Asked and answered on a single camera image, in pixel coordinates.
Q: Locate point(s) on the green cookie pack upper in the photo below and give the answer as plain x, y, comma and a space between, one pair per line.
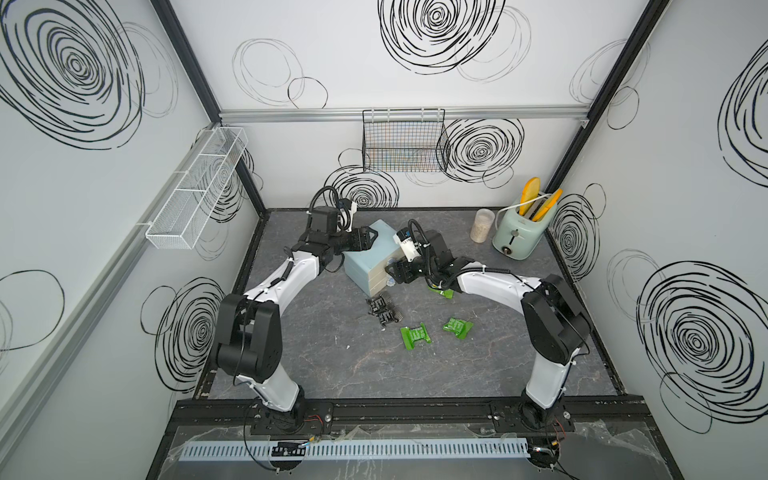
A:
448, 293

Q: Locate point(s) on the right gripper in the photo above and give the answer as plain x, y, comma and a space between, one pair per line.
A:
401, 267

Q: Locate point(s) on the yellow toast slice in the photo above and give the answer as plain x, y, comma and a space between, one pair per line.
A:
529, 195
547, 205

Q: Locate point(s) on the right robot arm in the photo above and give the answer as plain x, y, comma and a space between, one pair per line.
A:
558, 325

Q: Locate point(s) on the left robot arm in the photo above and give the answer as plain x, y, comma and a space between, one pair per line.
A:
248, 342

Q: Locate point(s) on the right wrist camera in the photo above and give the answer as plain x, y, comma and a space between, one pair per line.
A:
407, 246

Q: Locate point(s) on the green cookie pack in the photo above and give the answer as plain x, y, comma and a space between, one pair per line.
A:
448, 293
412, 336
458, 327

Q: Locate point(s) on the white slotted cable duct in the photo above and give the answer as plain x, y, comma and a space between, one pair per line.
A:
385, 449

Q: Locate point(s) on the white mesh wall shelf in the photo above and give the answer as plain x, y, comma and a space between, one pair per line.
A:
213, 160

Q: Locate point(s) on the black cookie pack left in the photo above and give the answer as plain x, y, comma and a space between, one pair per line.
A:
377, 305

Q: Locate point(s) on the light blue drawer cabinet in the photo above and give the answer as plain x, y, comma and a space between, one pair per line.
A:
366, 269

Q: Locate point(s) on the green cookie pack right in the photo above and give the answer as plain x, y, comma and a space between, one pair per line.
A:
458, 327

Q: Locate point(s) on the yellow toast slice right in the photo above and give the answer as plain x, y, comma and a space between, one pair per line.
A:
547, 205

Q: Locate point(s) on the black cookie pack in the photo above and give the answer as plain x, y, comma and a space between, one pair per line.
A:
377, 305
388, 316

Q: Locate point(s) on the yellow toast slice left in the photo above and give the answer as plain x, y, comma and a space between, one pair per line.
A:
529, 195

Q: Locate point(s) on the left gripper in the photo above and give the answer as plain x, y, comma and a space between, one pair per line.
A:
359, 239

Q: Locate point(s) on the green cookie pack left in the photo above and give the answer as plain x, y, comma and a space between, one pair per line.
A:
412, 336

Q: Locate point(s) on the mint green toaster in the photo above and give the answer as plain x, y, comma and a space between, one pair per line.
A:
516, 237

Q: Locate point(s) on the clear jar with grains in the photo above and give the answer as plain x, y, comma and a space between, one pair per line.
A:
481, 227

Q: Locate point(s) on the black wire wall basket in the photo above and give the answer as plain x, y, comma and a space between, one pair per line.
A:
403, 140

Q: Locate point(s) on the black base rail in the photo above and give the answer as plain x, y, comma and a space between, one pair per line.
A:
326, 416

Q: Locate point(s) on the black cookie pack right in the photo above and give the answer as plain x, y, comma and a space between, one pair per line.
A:
388, 316

